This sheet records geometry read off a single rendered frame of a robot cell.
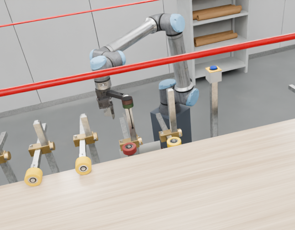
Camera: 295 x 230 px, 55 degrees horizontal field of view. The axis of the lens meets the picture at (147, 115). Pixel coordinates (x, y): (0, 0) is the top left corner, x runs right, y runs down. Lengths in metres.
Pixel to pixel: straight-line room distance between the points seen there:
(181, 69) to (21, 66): 2.66
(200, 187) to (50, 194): 0.71
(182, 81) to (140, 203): 1.16
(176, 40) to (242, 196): 1.16
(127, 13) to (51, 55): 1.20
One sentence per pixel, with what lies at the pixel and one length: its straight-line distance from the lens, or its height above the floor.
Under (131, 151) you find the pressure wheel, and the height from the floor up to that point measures 0.90.
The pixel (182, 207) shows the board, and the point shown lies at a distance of 1.27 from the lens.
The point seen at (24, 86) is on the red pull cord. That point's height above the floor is 1.75.
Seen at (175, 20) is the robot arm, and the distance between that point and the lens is 1.98.
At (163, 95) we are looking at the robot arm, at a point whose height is 0.78.
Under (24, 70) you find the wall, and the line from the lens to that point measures 4.29.
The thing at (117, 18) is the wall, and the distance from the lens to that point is 4.16.
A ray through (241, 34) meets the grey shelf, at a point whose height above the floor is 0.54.
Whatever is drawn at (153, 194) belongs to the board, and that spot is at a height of 0.90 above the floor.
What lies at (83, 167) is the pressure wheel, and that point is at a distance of 1.49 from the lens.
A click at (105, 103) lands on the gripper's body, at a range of 1.65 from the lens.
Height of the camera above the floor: 1.86
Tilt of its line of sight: 30 degrees down
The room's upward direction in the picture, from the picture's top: 8 degrees counter-clockwise
